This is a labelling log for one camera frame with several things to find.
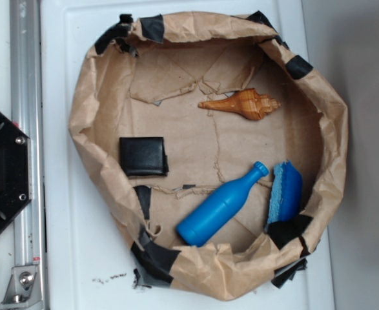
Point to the blue plastic bottle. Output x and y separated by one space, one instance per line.
219 207

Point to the blue scrub sponge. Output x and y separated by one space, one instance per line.
286 193

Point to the brown paper bin liner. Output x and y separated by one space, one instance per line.
145 78

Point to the brown conch shell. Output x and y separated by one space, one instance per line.
247 103

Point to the black square patch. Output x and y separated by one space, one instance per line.
143 156

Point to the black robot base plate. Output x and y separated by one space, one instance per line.
15 191

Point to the aluminium rail profile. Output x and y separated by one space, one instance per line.
26 105

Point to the metal corner bracket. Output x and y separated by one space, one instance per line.
23 289

